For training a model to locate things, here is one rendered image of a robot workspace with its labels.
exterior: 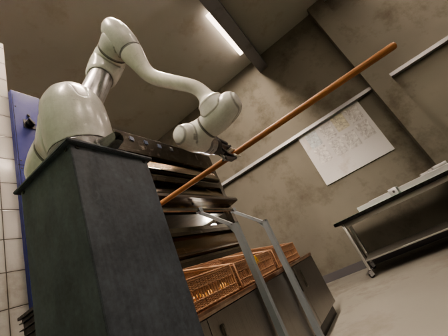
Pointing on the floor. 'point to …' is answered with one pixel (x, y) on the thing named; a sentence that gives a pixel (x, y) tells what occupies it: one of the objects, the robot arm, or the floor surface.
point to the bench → (301, 271)
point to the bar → (258, 267)
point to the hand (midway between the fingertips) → (234, 153)
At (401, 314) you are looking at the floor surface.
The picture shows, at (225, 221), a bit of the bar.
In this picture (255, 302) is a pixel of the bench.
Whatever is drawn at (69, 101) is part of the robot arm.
